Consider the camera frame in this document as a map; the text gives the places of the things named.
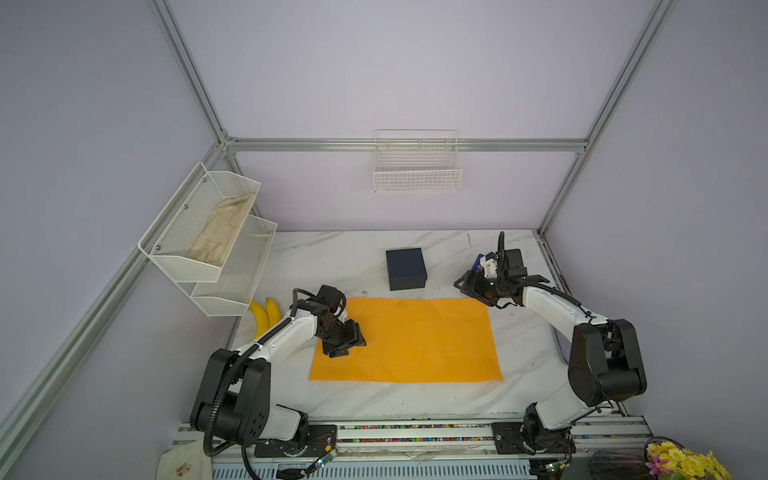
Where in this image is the dark blue gift box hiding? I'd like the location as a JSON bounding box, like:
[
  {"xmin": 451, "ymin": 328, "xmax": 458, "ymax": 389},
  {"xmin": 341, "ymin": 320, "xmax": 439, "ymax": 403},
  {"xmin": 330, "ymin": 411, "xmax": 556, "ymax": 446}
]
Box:
[{"xmin": 385, "ymin": 248, "xmax": 428, "ymax": 291}]

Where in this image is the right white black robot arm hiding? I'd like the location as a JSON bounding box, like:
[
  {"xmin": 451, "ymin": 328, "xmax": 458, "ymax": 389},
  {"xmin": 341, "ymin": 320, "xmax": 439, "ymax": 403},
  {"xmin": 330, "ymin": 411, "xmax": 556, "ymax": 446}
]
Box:
[{"xmin": 454, "ymin": 246, "xmax": 647, "ymax": 454}]

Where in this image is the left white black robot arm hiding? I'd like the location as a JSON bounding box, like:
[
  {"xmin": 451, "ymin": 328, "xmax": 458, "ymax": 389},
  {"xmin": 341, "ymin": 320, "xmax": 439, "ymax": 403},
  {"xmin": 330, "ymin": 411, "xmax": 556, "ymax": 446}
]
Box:
[{"xmin": 190, "ymin": 285, "xmax": 366, "ymax": 457}]

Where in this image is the blue tape dispenser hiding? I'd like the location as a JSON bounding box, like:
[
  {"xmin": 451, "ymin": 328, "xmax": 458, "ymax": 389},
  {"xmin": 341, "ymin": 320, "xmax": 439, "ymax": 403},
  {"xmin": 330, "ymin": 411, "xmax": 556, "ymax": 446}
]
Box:
[{"xmin": 471, "ymin": 255, "xmax": 485, "ymax": 271}]

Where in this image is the yellow banana right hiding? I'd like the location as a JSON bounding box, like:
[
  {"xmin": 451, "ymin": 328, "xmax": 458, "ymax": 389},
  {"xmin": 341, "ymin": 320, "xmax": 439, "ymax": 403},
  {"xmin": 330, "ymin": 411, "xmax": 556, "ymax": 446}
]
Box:
[{"xmin": 264, "ymin": 298, "xmax": 282, "ymax": 328}]

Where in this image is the yellow banana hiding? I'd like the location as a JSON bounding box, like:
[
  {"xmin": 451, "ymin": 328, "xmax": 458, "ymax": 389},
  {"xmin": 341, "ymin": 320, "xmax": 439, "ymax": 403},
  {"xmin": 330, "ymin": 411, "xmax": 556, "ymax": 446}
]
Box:
[
  {"xmin": 264, "ymin": 298, "xmax": 282, "ymax": 328},
  {"xmin": 249, "ymin": 301, "xmax": 270, "ymax": 340}
]

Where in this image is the yellow banana left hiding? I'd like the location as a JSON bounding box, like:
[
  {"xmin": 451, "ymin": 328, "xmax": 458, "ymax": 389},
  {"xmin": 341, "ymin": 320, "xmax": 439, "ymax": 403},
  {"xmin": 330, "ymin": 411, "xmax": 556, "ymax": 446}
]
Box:
[{"xmin": 249, "ymin": 301, "xmax": 270, "ymax": 340}]

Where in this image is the beige cloth in basket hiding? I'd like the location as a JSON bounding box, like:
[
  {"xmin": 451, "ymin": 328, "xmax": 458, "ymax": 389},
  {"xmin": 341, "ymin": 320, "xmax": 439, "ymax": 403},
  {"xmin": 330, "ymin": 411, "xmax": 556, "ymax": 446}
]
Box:
[{"xmin": 187, "ymin": 194, "xmax": 256, "ymax": 267}]

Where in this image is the beige cloth bag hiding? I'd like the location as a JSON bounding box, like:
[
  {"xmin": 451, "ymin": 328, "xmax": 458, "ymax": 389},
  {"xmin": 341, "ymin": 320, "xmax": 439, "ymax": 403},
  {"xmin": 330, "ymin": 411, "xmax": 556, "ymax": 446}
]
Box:
[{"xmin": 155, "ymin": 440, "xmax": 213, "ymax": 480}]

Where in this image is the yellow flower bouquet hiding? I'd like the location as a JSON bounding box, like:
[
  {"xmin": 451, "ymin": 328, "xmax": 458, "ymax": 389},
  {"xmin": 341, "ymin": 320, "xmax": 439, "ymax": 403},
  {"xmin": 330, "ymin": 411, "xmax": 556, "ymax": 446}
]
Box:
[{"xmin": 645, "ymin": 441, "xmax": 734, "ymax": 480}]

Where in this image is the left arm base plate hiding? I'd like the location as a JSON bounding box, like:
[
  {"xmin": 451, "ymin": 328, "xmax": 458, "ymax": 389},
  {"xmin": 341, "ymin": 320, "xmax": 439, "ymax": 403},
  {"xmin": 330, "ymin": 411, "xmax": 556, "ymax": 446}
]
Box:
[{"xmin": 252, "ymin": 424, "xmax": 338, "ymax": 459}]

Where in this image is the lower white wire shelf basket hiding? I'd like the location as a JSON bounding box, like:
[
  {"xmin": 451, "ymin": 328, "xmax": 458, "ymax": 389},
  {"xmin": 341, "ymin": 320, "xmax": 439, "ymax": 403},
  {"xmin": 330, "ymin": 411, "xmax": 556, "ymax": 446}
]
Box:
[{"xmin": 189, "ymin": 215, "xmax": 277, "ymax": 317}]

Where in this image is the white wire shelf basket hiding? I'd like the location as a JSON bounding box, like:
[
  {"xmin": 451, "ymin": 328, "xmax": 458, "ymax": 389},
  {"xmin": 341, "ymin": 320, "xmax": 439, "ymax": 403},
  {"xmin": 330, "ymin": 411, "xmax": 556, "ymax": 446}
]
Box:
[
  {"xmin": 189, "ymin": 215, "xmax": 277, "ymax": 317},
  {"xmin": 138, "ymin": 163, "xmax": 260, "ymax": 283}
]

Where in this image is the white wire basket on wall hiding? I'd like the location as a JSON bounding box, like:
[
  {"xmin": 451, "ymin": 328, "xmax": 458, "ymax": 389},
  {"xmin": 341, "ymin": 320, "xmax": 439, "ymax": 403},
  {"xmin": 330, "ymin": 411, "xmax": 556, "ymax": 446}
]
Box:
[{"xmin": 373, "ymin": 129, "xmax": 463, "ymax": 194}]

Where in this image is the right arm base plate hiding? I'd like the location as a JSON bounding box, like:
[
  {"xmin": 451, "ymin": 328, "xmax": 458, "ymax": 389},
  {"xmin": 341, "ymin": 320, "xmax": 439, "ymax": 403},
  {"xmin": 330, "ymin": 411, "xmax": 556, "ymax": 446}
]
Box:
[{"xmin": 491, "ymin": 422, "xmax": 575, "ymax": 455}]

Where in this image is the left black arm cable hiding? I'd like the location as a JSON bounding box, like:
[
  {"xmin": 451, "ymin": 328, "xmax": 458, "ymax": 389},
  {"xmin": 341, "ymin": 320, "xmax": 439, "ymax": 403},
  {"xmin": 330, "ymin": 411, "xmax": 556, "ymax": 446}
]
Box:
[{"xmin": 202, "ymin": 287, "xmax": 319, "ymax": 480}]

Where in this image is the upper white wire shelf basket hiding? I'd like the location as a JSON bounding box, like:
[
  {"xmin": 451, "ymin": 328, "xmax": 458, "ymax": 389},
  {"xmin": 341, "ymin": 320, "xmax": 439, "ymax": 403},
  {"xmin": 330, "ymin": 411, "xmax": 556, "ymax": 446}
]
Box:
[{"xmin": 138, "ymin": 163, "xmax": 260, "ymax": 283}]

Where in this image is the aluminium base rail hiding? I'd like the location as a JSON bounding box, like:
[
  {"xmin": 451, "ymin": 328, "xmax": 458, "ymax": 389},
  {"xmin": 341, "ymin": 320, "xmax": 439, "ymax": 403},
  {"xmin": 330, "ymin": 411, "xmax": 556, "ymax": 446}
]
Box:
[{"xmin": 172, "ymin": 415, "xmax": 654, "ymax": 480}]

